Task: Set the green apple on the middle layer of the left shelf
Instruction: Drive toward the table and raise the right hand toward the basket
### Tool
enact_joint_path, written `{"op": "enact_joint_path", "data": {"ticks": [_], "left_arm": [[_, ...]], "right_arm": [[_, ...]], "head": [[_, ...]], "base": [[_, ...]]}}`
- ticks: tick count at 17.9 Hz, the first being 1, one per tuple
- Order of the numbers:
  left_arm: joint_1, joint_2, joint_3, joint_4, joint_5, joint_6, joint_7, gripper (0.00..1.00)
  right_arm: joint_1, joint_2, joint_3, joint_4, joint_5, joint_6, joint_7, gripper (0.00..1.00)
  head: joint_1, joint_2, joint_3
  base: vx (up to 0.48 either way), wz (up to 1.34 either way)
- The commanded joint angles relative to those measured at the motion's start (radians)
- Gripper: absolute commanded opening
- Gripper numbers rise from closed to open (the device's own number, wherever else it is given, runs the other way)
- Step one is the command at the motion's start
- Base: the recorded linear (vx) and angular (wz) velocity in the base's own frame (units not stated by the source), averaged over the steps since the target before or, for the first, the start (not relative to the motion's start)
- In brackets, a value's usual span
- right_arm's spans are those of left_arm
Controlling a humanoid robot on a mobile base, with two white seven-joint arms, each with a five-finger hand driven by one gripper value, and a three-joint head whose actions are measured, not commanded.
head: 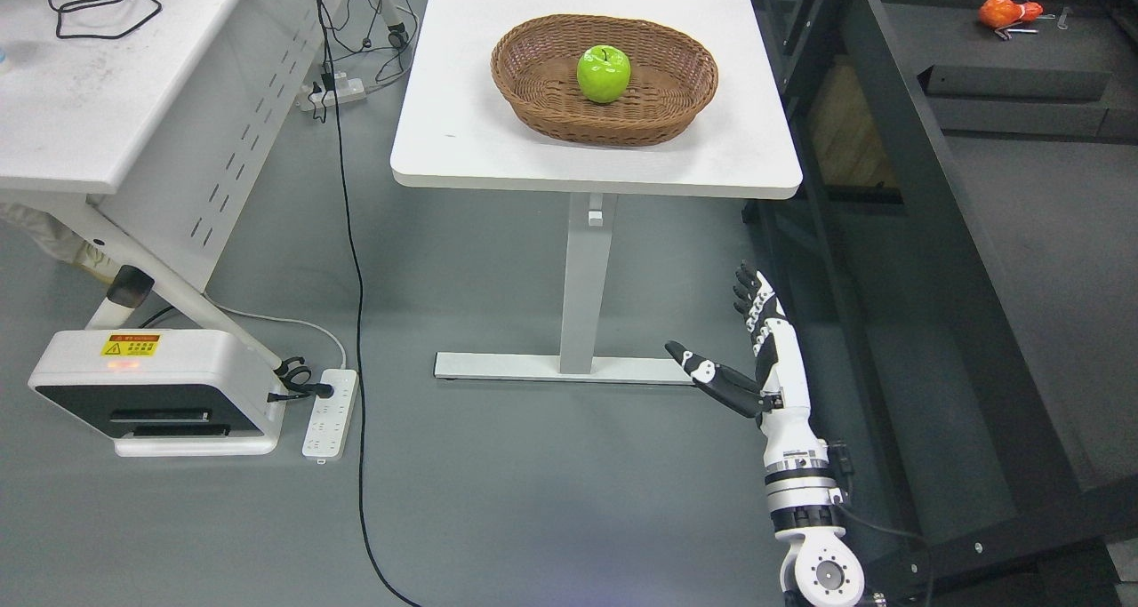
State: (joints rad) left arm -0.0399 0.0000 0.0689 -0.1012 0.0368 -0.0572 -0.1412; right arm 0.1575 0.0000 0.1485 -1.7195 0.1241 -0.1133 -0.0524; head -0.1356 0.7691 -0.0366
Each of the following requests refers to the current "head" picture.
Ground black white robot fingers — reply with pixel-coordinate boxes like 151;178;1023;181
733;264;786;355

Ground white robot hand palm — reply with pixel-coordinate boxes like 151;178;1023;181
761;320;813;471

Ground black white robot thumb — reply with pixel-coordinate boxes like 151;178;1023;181
665;341;772;419

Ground green apple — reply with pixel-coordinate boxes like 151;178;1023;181
576;44;630;104

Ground white robot base unit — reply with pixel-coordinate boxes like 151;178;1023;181
28;329;285;457

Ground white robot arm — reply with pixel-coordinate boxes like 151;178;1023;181
665;263;866;606

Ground black metal shelf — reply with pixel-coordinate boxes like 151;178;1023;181
751;0;1135;606

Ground orange toy on shelf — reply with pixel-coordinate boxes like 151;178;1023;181
978;0;1044;28

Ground brown wicker basket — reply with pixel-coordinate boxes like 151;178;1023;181
490;14;718;147

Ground white standing desk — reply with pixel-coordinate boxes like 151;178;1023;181
390;0;802;385

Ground white floor power strip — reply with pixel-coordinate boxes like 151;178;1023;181
302;369;358;465

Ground white far power strip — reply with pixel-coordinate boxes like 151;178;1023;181
295;76;366;116

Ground white left side table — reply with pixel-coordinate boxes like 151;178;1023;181
1;0;343;368

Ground long black floor cable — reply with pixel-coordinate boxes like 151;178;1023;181
302;0;423;607

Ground black looped cable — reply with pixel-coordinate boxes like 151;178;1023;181
22;0;164;41

